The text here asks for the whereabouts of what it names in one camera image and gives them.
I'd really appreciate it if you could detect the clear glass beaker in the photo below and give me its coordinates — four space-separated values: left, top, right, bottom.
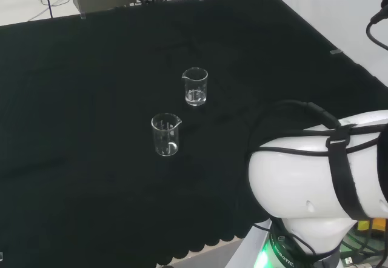
181 67 209 107
150 113 182 157

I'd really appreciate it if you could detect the thick black cable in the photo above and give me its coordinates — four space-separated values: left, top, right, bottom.
366 0 388 50

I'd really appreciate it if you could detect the black table cloth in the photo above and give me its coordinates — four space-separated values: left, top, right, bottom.
0 0 388 268

